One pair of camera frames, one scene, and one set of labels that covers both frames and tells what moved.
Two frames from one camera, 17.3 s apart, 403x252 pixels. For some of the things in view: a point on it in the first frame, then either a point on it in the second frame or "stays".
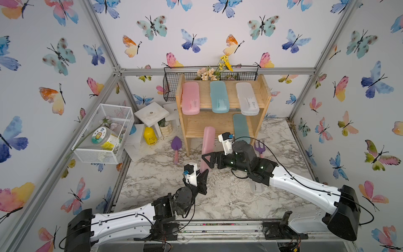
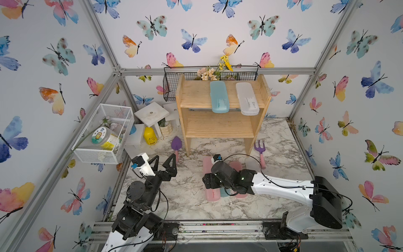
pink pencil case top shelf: [190, 98] → [212, 195]
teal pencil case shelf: [241, 128] → [223, 193]
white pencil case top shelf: [248, 103] stays
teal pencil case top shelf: [219, 97] stays
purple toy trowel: [176, 144] stays
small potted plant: [165, 127] stays
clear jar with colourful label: [103, 136] stays
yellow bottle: [150, 135] stays
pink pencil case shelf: [208, 146] → [237, 165]
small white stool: [150, 114] stays
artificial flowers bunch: [207, 74] stays
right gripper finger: [218, 158] → [211, 181]
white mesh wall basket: [101, 139] stays
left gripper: [201, 184] → [165, 177]
